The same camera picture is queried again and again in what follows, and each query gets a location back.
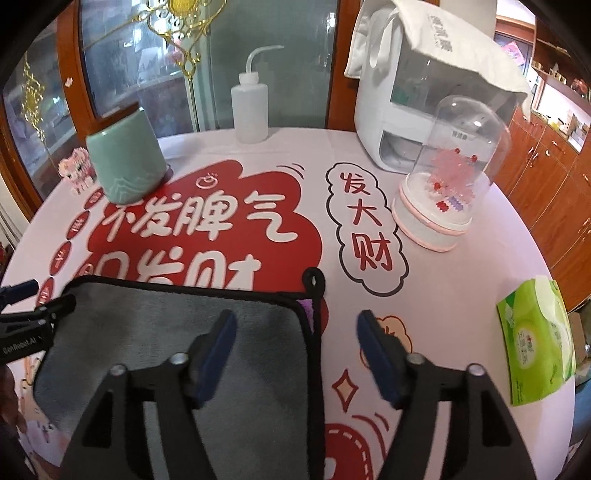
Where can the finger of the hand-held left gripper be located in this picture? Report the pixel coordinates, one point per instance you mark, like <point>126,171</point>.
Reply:
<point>18,290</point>
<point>44,311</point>

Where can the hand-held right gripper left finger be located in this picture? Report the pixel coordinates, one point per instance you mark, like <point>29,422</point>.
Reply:
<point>217,348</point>

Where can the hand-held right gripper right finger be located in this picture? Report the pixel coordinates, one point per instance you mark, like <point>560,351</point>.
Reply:
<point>376,350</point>

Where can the grey towel with black trim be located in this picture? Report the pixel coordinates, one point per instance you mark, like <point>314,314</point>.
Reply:
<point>184,350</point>

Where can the pink cartoon figure stand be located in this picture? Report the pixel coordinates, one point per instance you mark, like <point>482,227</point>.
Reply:
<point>76,171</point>

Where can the green wet wipes pack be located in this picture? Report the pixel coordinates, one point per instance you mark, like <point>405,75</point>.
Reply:
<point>538,341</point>

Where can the pale green ceramic cup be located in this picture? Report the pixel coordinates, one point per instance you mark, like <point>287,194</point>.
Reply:
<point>125,154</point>

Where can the clear dome with pink figure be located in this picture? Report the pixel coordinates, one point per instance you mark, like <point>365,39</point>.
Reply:
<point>445,180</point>

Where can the wooden framed glass door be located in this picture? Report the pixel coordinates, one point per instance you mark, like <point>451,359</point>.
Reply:
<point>115,60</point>

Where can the white plastic squeeze bottle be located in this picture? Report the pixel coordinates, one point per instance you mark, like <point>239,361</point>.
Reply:
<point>251,99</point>

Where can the white countertop appliance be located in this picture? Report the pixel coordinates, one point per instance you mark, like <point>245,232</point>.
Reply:
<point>392,92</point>

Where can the wooden cabinet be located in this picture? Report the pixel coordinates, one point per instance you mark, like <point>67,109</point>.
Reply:
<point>549,152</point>

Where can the gold ornament decoration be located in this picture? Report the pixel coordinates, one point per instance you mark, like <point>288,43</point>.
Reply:
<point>182,27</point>

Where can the white cloth cover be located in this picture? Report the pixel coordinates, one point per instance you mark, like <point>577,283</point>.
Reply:
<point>457,50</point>

